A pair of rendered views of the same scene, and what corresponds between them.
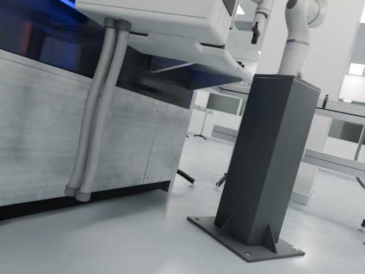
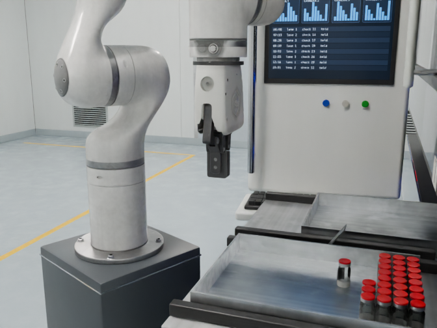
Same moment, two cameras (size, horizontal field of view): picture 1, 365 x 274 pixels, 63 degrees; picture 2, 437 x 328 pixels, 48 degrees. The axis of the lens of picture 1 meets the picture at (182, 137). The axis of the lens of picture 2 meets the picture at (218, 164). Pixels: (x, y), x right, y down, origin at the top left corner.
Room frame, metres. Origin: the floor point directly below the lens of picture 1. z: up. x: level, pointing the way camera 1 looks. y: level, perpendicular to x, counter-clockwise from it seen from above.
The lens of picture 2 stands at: (2.59, -0.38, 1.27)
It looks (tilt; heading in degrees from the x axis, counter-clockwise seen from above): 13 degrees down; 172
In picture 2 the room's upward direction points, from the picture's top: straight up
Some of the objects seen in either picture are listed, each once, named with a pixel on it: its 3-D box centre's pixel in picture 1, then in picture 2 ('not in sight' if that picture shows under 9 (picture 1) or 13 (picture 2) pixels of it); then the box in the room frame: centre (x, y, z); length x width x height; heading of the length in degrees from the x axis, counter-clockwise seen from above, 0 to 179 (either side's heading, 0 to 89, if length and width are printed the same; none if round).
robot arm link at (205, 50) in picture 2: (262, 13); (217, 50); (1.87, -0.28, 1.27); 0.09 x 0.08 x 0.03; 153
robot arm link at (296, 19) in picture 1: (299, 20); (127, 104); (1.56, -0.43, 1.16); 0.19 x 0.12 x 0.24; 122
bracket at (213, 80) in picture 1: (215, 85); not in sight; (1.96, -0.13, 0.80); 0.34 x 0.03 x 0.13; 63
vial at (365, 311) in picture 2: not in sight; (367, 310); (1.98, -0.08, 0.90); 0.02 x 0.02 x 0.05
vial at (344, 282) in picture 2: not in sight; (344, 273); (1.86, -0.06, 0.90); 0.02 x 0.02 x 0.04
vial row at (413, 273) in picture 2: not in sight; (413, 292); (1.94, 0.02, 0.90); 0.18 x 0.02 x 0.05; 153
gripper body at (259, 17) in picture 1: (259, 23); (218, 93); (1.87, -0.28, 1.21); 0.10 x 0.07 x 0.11; 153
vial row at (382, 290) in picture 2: not in sight; (384, 287); (1.92, -0.02, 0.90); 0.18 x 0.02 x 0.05; 153
